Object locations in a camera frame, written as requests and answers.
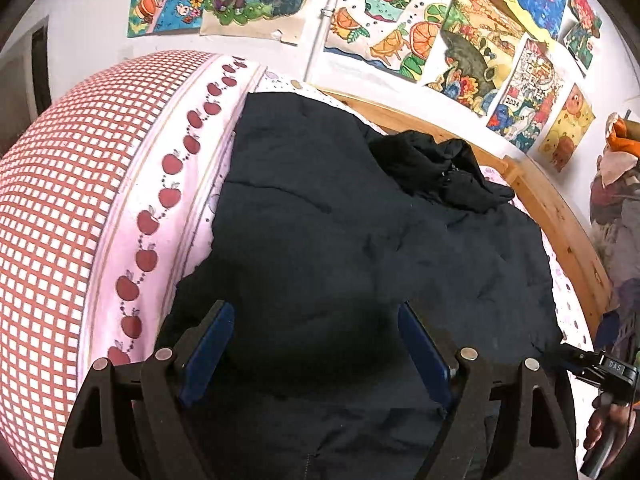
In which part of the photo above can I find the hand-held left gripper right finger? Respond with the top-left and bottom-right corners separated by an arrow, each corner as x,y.
397,302 -> 578,480

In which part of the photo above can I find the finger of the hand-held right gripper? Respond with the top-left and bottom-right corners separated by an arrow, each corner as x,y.
550,342 -> 601,381

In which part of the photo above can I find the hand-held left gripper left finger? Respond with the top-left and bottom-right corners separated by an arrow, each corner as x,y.
54,300 -> 236,480

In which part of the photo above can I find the black jacket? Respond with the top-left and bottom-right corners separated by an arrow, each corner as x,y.
160,91 -> 566,480

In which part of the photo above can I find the person's right hand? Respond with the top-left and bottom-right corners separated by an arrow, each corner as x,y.
584,399 -> 608,453

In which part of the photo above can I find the pink apple-print bedsheet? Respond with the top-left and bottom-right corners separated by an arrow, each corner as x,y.
207,67 -> 596,361

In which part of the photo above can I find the plastic-wrapped bundle with orange trim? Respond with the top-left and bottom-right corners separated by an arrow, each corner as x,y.
589,112 -> 640,346

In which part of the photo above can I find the red checked quilt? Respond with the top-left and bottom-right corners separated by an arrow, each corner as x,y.
0,50 -> 266,480

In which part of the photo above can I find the yellow bear drawing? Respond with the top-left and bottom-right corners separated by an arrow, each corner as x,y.
532,83 -> 596,173

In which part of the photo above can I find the red city drawing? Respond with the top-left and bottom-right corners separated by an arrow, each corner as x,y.
486,35 -> 565,153

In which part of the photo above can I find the crocodile landscape drawing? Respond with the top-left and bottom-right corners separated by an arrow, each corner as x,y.
425,0 -> 526,116

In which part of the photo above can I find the red-haired character drawing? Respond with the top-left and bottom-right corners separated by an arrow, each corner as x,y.
562,0 -> 603,76

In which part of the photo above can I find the orange fruit juice drawing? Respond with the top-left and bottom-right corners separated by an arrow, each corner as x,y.
324,0 -> 460,83

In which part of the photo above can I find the wooden bed frame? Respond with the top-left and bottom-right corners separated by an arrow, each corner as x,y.
320,87 -> 613,331

